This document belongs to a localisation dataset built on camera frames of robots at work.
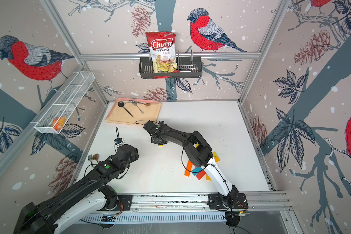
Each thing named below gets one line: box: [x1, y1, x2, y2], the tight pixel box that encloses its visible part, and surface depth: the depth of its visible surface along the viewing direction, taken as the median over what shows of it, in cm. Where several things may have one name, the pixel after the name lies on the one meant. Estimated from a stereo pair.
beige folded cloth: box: [105, 97, 162, 125], surface depth 117 cm
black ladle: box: [117, 100, 135, 118], surface depth 120 cm
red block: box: [195, 170, 207, 181], surface depth 84 cm
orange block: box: [184, 160, 194, 177], surface depth 87 cm
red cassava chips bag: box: [145, 31, 178, 73], surface depth 85 cm
